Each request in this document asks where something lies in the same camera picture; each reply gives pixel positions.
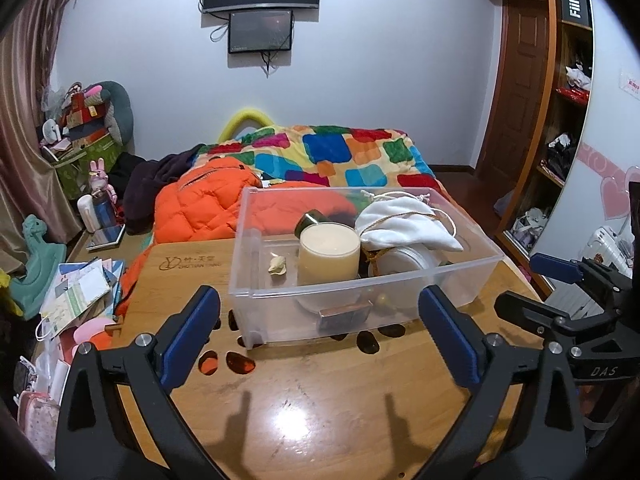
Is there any clear plastic storage bin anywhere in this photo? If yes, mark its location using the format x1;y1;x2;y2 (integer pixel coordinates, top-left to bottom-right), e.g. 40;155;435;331
228;186;506;350

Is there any orange puffer jacket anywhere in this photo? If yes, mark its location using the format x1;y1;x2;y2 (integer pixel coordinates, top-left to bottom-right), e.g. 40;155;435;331
117;156;351;321

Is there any white panel with pink hearts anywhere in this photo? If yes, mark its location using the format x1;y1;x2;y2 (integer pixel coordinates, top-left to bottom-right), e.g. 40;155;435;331
530;0;640;281

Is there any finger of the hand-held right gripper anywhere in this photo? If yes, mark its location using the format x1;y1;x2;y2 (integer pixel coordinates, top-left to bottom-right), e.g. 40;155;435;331
494;290;633;386
529;252;633;311

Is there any brown wooden door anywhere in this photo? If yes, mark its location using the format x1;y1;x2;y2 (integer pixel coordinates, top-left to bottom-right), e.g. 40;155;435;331
475;0;553;176

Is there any white drawstring pouch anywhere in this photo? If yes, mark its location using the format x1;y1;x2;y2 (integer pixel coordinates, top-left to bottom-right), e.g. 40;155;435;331
354;191;465;253

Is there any dark purple clothing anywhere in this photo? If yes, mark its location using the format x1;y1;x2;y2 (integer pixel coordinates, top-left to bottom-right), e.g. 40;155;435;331
107;152;201;236

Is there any pink quilted pouch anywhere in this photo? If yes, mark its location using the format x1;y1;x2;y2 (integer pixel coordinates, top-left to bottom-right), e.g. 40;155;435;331
17;390;61;461

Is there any colourful patchwork blanket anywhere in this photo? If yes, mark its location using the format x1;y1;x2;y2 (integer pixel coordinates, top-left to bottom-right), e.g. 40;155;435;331
195;125;438;201

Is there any wooden desk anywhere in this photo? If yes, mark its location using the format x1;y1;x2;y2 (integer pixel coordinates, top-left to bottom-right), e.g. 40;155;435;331
112;242;551;480

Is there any pink rabbit figurine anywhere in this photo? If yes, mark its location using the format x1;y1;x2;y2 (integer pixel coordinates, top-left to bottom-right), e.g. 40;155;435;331
87;157;118;206

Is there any white round container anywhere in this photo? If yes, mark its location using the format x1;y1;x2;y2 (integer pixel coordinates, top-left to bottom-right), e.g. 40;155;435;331
367;242;443;286

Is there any small brown box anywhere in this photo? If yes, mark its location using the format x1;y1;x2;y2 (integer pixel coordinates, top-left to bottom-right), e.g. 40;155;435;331
317;301;373;331

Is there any teal plush dinosaur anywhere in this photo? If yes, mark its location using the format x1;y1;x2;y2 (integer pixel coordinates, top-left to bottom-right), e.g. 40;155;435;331
7;214;68;318

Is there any black box on shelf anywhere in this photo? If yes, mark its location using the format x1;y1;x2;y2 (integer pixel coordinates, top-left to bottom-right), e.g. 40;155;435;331
557;0;596;28

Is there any stack of gift boxes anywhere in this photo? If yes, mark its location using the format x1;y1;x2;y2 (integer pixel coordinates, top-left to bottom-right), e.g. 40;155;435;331
50;82;123;201

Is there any wooden shelf unit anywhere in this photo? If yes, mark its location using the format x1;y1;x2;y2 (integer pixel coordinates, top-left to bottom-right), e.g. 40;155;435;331
492;0;596;281

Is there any tablet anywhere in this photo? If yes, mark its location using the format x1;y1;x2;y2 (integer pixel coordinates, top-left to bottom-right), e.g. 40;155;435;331
85;224;127;252

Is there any cream candle jar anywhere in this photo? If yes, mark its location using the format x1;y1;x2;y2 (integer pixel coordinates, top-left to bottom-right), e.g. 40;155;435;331
297;222;362;286

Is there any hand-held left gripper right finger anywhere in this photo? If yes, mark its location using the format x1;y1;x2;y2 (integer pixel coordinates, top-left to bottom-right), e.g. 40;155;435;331
419;285;587;480

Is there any white bottle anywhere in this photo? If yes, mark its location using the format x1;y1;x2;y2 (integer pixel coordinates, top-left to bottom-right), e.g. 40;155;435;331
76;194;100;233

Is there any yellow curved headboard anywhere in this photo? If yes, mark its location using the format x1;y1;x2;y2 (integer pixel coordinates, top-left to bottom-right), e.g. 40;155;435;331
216;107;276;143

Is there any white suitcase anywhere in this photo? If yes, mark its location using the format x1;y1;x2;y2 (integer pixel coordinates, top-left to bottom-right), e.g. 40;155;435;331
580;225;633;273

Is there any blue bottle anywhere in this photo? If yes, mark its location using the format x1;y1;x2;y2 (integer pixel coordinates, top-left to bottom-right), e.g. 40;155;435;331
97;195;117;228

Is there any grey plush cushion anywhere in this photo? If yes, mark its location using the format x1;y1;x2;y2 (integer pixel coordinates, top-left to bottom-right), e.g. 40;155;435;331
97;80;135;146

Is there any pink curtain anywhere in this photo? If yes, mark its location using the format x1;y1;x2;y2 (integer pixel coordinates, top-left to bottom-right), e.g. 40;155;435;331
0;0;96;261

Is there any pile of papers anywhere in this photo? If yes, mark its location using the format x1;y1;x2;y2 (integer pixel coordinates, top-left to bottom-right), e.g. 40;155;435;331
39;257;126;336

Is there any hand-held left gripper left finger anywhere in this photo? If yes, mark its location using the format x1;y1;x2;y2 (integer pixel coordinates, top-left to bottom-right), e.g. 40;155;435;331
54;285;236;480

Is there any pink round item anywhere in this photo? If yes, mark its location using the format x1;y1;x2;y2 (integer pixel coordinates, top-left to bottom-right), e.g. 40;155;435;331
72;317;118;351

